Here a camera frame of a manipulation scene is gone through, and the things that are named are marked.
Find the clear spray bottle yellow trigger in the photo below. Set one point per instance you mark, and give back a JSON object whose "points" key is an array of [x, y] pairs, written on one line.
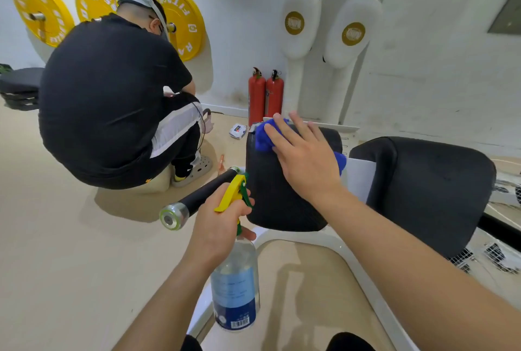
{"points": [[236, 281]]}

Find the person's left forearm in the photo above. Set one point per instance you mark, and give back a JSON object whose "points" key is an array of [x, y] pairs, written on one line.
{"points": [[171, 306]]}

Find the red fire extinguisher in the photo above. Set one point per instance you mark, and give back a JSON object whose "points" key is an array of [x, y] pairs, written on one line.
{"points": [[274, 96], [256, 98]]}

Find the beige stool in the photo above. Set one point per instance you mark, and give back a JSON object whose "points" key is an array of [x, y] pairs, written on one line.
{"points": [[156, 184]]}

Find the person's right thumb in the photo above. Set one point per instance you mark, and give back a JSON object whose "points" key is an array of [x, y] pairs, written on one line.
{"points": [[274, 146]]}

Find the stack of black mats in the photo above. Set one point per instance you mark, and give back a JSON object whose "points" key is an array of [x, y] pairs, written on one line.
{"points": [[20, 86]]}

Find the small black machine pad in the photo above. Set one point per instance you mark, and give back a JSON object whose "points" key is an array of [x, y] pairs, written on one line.
{"points": [[272, 200]]}

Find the small orange tool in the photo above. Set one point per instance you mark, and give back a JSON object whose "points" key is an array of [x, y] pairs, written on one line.
{"points": [[222, 165]]}

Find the person's left hand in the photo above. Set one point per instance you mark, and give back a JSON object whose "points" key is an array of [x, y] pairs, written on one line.
{"points": [[211, 232]]}

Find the person's black trousers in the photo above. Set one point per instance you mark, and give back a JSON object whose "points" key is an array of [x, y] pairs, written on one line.
{"points": [[350, 342]]}

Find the white paper sheet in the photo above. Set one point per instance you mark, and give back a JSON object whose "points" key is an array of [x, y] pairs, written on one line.
{"points": [[360, 180]]}

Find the person's right hand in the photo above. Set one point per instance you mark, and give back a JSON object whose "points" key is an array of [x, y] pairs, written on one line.
{"points": [[309, 167]]}

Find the blue cleaning cloth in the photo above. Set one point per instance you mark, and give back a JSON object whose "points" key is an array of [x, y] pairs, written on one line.
{"points": [[263, 141]]}

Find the small yellow weight plate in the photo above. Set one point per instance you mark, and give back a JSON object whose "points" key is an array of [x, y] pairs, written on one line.
{"points": [[93, 1]]}

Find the white machine frame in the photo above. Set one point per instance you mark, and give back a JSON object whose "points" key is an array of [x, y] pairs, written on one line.
{"points": [[325, 241]]}

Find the large black seat pad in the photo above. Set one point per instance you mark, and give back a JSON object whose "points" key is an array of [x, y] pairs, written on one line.
{"points": [[427, 192]]}

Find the person's right middle finger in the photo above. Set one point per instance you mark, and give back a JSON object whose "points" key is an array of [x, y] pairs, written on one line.
{"points": [[302, 126]]}

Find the person's left thumb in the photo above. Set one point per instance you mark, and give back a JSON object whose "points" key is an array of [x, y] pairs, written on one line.
{"points": [[246, 235]]}

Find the person's right forearm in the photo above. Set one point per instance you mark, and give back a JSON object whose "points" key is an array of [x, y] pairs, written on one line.
{"points": [[407, 273]]}

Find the white boxing pad gold badge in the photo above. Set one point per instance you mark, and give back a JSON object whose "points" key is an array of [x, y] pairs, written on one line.
{"points": [[299, 21], [352, 33]]}

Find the small white box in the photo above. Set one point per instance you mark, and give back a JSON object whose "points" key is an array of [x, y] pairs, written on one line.
{"points": [[238, 131]]}

